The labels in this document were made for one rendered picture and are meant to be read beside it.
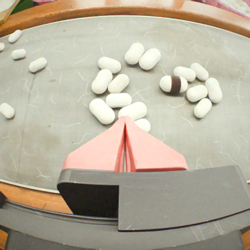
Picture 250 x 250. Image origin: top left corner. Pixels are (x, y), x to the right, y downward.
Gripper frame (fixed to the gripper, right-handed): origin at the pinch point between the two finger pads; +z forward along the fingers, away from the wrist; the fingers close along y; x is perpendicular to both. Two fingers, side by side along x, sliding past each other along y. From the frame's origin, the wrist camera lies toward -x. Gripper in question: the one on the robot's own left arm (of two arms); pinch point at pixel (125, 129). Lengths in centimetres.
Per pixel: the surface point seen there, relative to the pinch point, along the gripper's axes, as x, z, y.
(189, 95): 1.1, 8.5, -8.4
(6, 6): -17.7, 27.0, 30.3
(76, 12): -10.3, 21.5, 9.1
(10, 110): 2.3, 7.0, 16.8
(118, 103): 1.9, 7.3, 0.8
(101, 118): 2.9, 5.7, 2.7
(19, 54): -4.4, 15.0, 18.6
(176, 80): -0.7, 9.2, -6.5
